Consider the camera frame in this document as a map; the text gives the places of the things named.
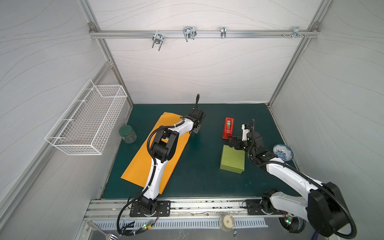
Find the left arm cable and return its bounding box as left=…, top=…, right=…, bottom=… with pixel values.
left=115, top=191, right=161, bottom=237

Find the metal spatula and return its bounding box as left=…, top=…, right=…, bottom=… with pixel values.
left=87, top=221, right=119, bottom=240

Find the orange wrapping paper sheet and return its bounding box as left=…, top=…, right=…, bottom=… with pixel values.
left=121, top=112, right=190, bottom=194

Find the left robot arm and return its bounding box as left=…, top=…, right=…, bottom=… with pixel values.
left=138, top=107, right=205, bottom=215

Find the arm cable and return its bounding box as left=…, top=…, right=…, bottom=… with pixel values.
left=115, top=191, right=161, bottom=237
left=278, top=214, right=307, bottom=234

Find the white vented cable duct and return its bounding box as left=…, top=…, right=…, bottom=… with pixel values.
left=92, top=218, right=268, bottom=231

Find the red tape dispenser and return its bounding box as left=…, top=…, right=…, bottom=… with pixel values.
left=222, top=118, right=234, bottom=140

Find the metal U-bolt clamp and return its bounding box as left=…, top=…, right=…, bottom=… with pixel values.
left=152, top=33, right=164, bottom=51
left=183, top=26, right=197, bottom=42

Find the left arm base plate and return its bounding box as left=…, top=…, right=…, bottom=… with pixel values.
left=130, top=201, right=171, bottom=218

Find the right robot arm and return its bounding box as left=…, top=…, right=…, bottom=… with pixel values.
left=229, top=132, right=358, bottom=240

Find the green lidded glass jar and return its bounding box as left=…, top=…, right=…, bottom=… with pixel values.
left=119, top=125, right=137, bottom=144

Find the aluminium crossbar rail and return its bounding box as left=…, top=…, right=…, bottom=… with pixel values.
left=90, top=29, right=321, bottom=39

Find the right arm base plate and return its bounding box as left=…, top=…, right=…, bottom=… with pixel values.
left=241, top=199, right=285, bottom=216

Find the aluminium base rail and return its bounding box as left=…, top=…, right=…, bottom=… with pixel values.
left=84, top=197, right=292, bottom=220

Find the white wire basket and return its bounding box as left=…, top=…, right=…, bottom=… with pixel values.
left=45, top=80, right=127, bottom=156

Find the blue white ceramic bowl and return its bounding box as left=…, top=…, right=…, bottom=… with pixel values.
left=273, top=144, right=294, bottom=162

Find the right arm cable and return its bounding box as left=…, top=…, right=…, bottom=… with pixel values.
left=278, top=214, right=307, bottom=234

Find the metal bracket with bolts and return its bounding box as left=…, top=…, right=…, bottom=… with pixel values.
left=282, top=27, right=309, bottom=39

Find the green gift box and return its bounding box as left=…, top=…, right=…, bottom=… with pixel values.
left=220, top=145, right=245, bottom=174

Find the green table mat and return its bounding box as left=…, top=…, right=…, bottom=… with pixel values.
left=103, top=104, right=296, bottom=199

